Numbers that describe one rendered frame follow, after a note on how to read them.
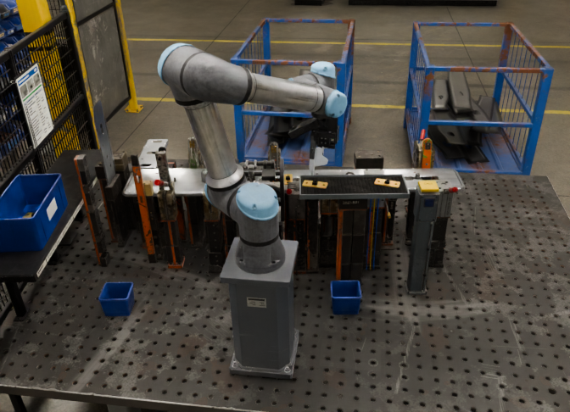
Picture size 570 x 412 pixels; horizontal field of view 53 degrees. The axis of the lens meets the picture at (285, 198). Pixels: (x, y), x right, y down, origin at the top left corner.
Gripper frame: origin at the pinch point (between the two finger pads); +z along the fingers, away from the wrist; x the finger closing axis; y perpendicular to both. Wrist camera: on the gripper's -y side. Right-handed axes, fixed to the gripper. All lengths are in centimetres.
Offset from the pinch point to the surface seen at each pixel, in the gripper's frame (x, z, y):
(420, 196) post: 5.2, 10.1, 35.5
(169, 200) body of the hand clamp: -2, 21, -56
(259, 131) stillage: 246, 107, -105
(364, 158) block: 50, 21, 10
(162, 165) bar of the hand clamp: 0, 8, -59
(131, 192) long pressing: 3, 23, -76
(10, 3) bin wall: 170, -7, -256
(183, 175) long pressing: 22, 24, -62
